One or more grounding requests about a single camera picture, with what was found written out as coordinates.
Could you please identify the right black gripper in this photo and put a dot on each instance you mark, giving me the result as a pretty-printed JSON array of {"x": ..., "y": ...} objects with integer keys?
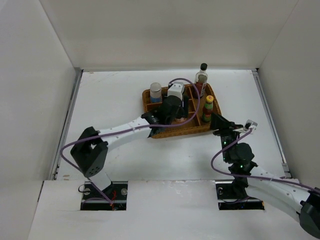
[{"x": 218, "y": 122}]

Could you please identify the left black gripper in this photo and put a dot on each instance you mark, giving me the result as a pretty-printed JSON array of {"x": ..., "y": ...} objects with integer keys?
[{"x": 182, "y": 112}]

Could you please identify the green-label yellow-cap sauce bottle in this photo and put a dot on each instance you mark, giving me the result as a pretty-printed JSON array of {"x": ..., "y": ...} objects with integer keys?
[{"x": 207, "y": 109}]

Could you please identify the red-white-lid spice jar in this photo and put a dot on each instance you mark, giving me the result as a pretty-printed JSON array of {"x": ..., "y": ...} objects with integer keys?
[{"x": 180, "y": 119}]

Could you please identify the tall red-label sauce bottle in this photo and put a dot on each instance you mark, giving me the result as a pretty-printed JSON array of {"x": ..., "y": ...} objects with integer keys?
[{"x": 201, "y": 79}]

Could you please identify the silver-lid blue-label jar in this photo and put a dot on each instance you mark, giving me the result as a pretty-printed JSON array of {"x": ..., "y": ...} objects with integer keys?
[{"x": 155, "y": 92}]

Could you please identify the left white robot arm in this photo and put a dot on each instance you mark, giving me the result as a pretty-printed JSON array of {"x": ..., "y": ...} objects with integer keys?
[{"x": 90, "y": 155}]

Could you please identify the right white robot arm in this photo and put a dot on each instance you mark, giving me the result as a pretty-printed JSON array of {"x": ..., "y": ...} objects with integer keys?
[{"x": 297, "y": 200}]

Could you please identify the brown wicker divided tray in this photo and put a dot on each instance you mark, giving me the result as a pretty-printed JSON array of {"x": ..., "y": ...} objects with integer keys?
[{"x": 196, "y": 125}]

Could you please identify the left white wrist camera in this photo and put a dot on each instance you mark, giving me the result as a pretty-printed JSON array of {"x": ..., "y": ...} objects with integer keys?
[{"x": 177, "y": 89}]

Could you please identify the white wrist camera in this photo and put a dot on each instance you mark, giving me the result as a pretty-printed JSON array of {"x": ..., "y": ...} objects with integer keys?
[
  {"x": 250, "y": 125},
  {"x": 177, "y": 89}
]

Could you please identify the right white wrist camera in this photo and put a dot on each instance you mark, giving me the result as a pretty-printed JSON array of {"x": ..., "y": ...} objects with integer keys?
[{"x": 250, "y": 125}]

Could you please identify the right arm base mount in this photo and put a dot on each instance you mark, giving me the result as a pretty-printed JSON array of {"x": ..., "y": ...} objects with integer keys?
[{"x": 232, "y": 195}]

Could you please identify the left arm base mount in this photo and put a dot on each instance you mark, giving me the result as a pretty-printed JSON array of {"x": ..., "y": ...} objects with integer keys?
[{"x": 93, "y": 200}]

